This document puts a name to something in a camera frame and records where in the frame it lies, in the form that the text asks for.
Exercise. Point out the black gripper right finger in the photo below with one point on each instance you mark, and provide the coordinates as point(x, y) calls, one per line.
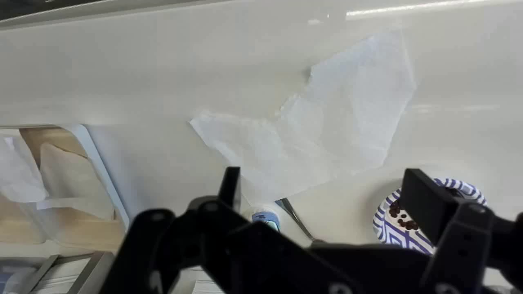
point(467, 246)

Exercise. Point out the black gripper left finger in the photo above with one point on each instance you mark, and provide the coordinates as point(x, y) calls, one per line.
point(180, 251)

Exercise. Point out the blue white patterned paper plate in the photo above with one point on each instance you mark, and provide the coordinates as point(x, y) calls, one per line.
point(392, 235)

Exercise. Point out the dark stir stick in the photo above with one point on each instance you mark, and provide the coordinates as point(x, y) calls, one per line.
point(294, 218)

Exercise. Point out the metal napkin holder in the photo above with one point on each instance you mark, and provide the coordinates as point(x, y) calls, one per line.
point(59, 275)

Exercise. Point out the large crumpled napkin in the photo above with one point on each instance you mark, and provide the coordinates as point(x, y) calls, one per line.
point(67, 174)

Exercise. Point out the beige serving tray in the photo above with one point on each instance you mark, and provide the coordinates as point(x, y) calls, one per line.
point(33, 230)

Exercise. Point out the small crumpled napkin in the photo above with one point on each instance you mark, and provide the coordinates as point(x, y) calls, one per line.
point(16, 169)

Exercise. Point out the white paper napkin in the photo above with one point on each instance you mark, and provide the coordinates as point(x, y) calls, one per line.
point(327, 125)

